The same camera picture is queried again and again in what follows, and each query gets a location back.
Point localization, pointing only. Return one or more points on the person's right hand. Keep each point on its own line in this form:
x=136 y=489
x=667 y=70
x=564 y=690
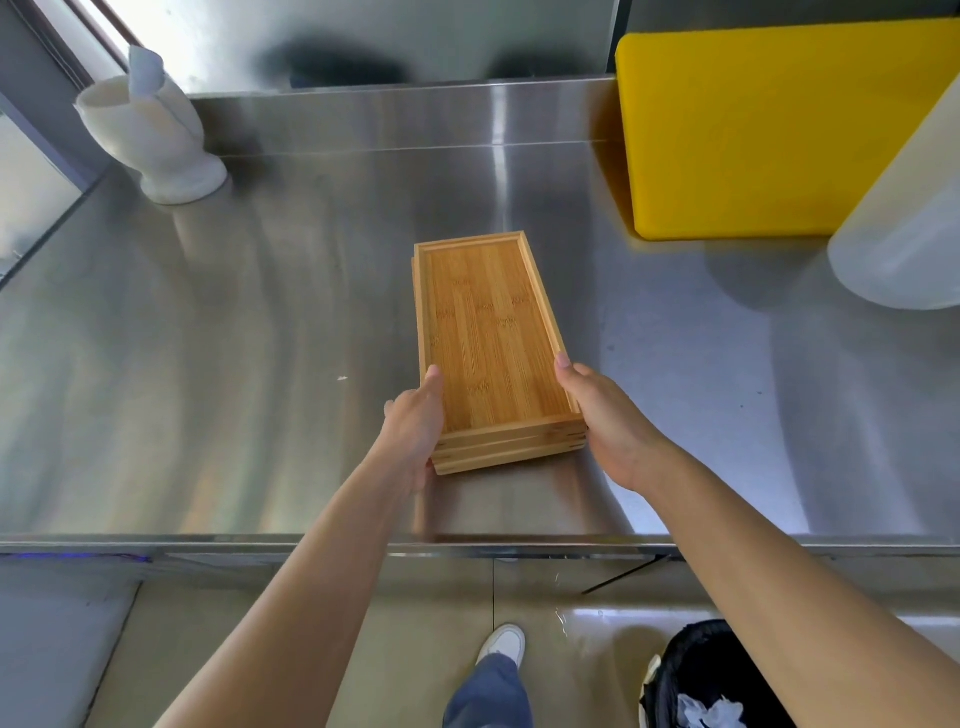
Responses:
x=611 y=427

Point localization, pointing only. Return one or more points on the person's left forearm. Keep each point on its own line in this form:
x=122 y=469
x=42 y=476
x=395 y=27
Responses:
x=300 y=600

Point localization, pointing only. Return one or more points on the grey-blue trouser leg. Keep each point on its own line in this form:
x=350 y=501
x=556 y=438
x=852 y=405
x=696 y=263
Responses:
x=487 y=694

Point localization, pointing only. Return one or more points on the white shoe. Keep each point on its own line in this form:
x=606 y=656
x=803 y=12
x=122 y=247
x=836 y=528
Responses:
x=504 y=643

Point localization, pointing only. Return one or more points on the translucent plastic container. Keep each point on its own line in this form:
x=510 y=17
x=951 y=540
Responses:
x=907 y=240

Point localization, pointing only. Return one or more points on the person's left hand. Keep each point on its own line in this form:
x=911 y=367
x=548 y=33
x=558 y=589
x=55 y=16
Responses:
x=411 y=435

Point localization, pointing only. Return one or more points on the person's left thumb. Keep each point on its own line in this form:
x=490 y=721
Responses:
x=430 y=386

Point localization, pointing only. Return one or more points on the black table brace bar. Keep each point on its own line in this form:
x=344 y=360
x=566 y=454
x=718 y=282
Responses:
x=626 y=574

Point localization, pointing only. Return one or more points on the black trash bin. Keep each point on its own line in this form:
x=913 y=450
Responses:
x=697 y=660

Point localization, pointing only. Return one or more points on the white pestle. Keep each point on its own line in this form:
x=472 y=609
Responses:
x=145 y=71

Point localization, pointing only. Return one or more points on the person's right thumb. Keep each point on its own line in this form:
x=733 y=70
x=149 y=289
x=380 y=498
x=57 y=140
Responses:
x=571 y=384

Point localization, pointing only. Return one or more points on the white ceramic holder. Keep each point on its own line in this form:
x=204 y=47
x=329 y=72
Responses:
x=161 y=142

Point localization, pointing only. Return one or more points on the bamboo wooden tray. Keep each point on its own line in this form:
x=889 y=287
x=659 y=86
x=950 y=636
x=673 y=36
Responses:
x=510 y=443
x=487 y=330
x=510 y=455

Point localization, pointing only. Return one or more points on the yellow cutting board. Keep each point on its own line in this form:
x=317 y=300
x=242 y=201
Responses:
x=750 y=127

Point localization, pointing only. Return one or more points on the person's right forearm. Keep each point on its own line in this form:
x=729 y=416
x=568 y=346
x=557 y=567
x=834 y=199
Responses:
x=787 y=592

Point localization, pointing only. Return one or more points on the crumpled white trash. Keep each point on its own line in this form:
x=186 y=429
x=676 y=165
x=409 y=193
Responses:
x=709 y=712

